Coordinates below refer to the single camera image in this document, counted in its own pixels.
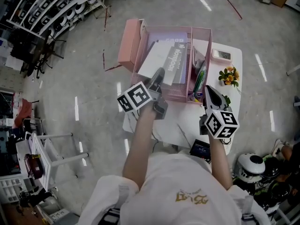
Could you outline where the white shelving unit with helmets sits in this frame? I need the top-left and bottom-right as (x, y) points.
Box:
(6, 0), (106, 38)

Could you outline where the green pens and stationery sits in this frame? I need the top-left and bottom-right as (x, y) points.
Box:
(191, 45), (208, 103)

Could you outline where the person's right forearm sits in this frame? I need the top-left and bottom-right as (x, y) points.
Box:
(208, 136), (234, 190)

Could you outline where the pink desk drawer organizer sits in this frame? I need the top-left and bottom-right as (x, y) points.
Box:
(131, 26), (213, 105)

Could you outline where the black screen device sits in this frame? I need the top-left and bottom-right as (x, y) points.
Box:
(189, 139), (211, 160)

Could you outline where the person's white shirt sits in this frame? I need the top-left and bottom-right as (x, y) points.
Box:
(77, 150), (270, 225)

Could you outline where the white metal-leg table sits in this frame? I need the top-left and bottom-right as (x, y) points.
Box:
(24, 131), (90, 192)

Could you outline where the red cloth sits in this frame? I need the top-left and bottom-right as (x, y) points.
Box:
(14, 98), (33, 128)

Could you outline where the pink box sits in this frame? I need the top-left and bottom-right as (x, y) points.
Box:
(117, 18), (147, 72)

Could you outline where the white side desk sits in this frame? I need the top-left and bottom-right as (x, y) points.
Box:
(286, 64), (300, 76)

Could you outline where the orange flower potted plant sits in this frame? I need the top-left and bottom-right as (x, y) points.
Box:
(218, 66), (241, 88)

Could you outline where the person's left forearm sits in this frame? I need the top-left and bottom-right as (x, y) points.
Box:
(122, 104), (157, 191)

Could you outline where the white and grey folder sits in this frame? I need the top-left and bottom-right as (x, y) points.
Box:
(137, 40), (188, 86)

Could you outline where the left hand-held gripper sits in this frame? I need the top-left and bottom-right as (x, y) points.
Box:
(116, 67), (169, 120)

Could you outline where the white marble table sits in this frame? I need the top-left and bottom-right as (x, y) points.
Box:
(122, 38), (243, 156)

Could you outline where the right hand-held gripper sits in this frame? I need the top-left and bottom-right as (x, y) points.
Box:
(199, 85), (240, 140)

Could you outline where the white digital clock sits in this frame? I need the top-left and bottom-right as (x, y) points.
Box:
(210, 48), (233, 62)

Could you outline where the small green succulent pot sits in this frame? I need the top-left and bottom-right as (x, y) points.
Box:
(221, 94), (232, 107)

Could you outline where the pile of black white helmets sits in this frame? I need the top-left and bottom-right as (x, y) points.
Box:
(233, 152), (300, 220)

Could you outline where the maroon bag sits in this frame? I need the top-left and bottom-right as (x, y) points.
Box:
(24, 153), (44, 179)

